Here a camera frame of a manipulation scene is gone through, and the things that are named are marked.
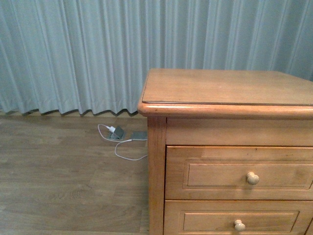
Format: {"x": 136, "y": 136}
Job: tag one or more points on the open metal floor socket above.
{"x": 119, "y": 134}

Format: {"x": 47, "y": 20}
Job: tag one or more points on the round wooden lower knob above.
{"x": 239, "y": 226}

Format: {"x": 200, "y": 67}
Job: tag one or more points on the wooden drawer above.
{"x": 219, "y": 172}
{"x": 216, "y": 217}

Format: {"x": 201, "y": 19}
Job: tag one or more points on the white wall plug adapter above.
{"x": 111, "y": 129}

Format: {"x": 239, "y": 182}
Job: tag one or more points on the wooden top drawer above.
{"x": 219, "y": 172}

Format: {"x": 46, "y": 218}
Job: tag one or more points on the light green pleated curtain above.
{"x": 94, "y": 55}

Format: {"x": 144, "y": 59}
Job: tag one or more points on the wooden nightstand cabinet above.
{"x": 220, "y": 108}

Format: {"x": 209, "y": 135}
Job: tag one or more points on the round wooden top knob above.
{"x": 252, "y": 178}

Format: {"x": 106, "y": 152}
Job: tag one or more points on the round wooden knob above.
{"x": 252, "y": 178}
{"x": 239, "y": 226}

